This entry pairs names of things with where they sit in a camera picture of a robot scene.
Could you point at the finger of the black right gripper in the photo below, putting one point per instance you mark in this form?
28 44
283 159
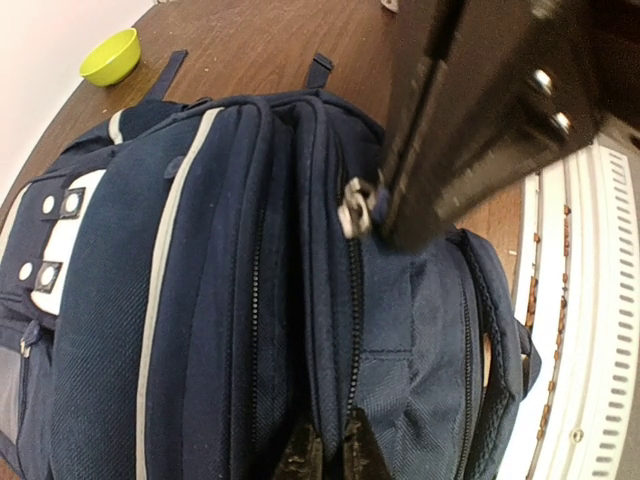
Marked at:
484 93

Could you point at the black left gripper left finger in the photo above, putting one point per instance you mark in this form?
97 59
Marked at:
302 458

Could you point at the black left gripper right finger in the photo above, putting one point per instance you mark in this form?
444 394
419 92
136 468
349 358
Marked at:
362 457

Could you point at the navy blue student backpack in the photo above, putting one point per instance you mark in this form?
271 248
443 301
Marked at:
181 288

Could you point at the lime green bowl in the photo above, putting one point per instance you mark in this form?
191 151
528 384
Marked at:
113 60

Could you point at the front aluminium rail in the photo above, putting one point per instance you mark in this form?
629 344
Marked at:
577 290

